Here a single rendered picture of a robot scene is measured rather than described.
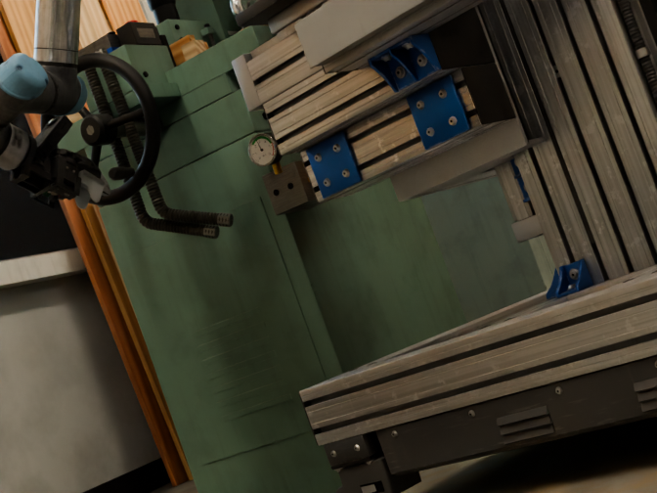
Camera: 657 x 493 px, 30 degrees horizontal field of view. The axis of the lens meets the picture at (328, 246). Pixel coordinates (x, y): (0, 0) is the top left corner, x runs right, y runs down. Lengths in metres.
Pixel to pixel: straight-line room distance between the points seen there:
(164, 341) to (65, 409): 1.48
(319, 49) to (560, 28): 0.37
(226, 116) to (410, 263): 0.56
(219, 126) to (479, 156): 0.69
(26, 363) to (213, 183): 1.64
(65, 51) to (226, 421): 0.83
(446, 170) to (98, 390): 2.39
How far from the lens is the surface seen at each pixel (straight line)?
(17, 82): 2.03
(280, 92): 1.96
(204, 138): 2.43
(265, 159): 2.28
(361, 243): 2.53
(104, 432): 4.10
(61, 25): 2.15
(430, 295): 2.71
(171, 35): 2.62
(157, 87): 2.41
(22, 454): 3.82
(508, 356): 1.64
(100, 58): 2.34
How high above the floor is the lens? 0.30
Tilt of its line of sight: 4 degrees up
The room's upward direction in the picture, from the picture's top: 20 degrees counter-clockwise
